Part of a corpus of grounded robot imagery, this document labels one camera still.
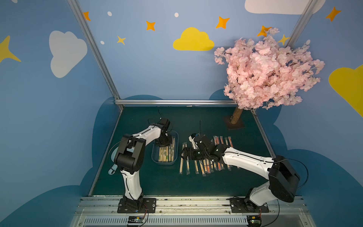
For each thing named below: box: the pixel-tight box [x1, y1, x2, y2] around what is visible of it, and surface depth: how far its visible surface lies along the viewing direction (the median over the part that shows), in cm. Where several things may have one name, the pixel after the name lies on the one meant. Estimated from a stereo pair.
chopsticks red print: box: [206, 158, 211, 174], surface depth 90 cm
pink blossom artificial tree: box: [214, 27, 325, 125], surface depth 71 cm
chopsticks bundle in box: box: [158, 137, 176, 163], surface depth 95 cm
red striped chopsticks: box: [198, 159, 207, 177], surface depth 88 cm
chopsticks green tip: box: [194, 159, 200, 175], surface depth 90 cm
